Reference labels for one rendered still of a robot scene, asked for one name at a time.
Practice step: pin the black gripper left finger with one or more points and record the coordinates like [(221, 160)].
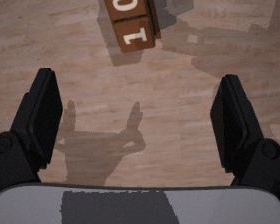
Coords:
[(33, 139)]

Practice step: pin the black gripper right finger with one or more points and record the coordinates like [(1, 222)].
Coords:
[(243, 150)]

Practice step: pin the brown number cube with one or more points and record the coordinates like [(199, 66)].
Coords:
[(135, 33), (122, 9)]

